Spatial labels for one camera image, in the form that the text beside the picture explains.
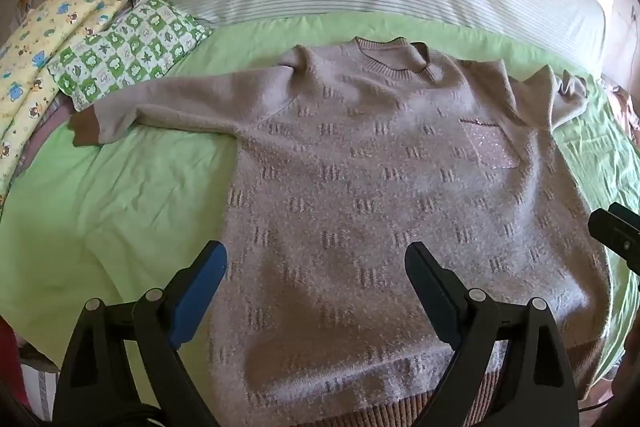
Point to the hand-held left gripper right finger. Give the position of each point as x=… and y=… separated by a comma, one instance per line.
x=432, y=292

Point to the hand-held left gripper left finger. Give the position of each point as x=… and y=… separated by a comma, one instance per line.
x=200, y=287

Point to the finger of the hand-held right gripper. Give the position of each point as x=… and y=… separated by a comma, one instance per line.
x=617, y=229

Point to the beige knitted sweater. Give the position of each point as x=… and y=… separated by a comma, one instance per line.
x=350, y=182

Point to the green bed sheet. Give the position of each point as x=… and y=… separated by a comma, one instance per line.
x=125, y=207

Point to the pink cloth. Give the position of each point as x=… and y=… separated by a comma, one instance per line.
x=625, y=107

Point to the red cloth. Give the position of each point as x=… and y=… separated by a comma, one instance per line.
x=12, y=362

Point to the mauve cloth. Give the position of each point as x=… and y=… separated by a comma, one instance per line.
x=42, y=137

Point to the green checked pillow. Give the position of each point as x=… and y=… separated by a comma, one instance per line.
x=135, y=42

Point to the yellow cartoon print blanket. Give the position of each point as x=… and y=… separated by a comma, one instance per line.
x=40, y=57

